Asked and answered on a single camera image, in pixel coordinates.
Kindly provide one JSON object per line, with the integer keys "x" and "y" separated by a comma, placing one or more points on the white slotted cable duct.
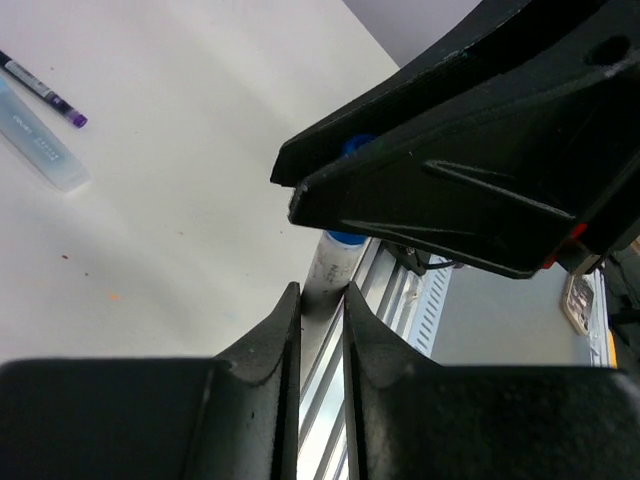
{"x": 426, "y": 319}

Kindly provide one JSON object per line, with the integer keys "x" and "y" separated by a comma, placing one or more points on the light blue highlighter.
{"x": 29, "y": 135}

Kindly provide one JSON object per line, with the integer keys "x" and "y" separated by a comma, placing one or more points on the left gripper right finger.
{"x": 416, "y": 419}

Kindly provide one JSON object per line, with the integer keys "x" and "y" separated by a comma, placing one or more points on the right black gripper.
{"x": 602, "y": 194}

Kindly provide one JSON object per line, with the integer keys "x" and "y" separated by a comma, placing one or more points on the white pen with blue tip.
{"x": 335, "y": 260}

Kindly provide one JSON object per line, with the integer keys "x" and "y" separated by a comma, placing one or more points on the purple pen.
{"x": 41, "y": 90}

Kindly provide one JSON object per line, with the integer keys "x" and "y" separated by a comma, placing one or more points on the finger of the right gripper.
{"x": 470, "y": 179}
{"x": 493, "y": 39}

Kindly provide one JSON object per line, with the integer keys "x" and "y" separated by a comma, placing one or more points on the aluminium front rail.
{"x": 383, "y": 294}

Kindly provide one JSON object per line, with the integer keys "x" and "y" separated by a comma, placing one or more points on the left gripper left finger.
{"x": 231, "y": 416}

